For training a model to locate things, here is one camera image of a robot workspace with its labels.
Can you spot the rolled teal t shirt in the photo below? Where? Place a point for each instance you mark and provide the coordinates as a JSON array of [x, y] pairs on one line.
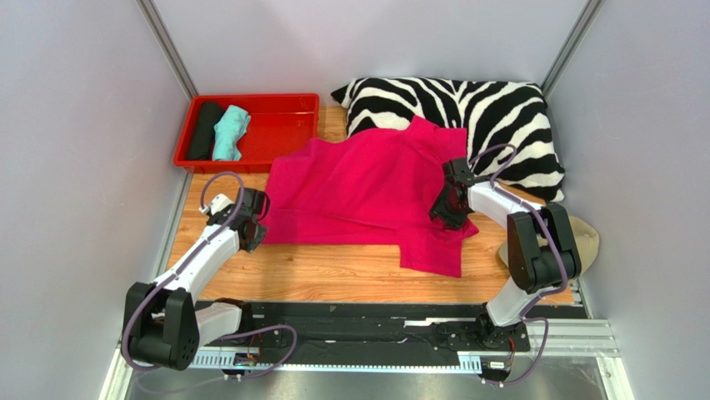
[[229, 130]]

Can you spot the magenta t shirt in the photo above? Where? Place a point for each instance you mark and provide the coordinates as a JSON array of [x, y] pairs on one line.
[[375, 188]]

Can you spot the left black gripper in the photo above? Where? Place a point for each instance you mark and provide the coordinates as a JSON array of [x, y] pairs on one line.
[[251, 246]]

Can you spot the zebra print pillow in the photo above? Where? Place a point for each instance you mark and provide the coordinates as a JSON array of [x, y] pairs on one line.
[[507, 123]]

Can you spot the beige baseball cap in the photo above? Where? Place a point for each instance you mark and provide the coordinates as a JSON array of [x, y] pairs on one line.
[[585, 237]]

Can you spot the red plastic tray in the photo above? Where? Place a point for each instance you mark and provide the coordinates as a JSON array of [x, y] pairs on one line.
[[281, 124]]

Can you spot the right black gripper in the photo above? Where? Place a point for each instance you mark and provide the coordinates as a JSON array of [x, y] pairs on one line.
[[445, 209]]

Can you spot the aluminium frame rail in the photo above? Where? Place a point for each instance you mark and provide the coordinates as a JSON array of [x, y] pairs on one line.
[[574, 357]]

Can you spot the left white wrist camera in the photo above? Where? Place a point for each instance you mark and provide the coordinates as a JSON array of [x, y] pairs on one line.
[[218, 204]]

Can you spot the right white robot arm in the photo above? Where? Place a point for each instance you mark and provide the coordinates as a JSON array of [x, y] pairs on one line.
[[542, 254]]

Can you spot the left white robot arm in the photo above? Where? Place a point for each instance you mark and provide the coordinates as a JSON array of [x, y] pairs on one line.
[[163, 327]]

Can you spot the rolled black t shirt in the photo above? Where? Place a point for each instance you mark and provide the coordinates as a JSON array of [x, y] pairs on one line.
[[203, 135]]

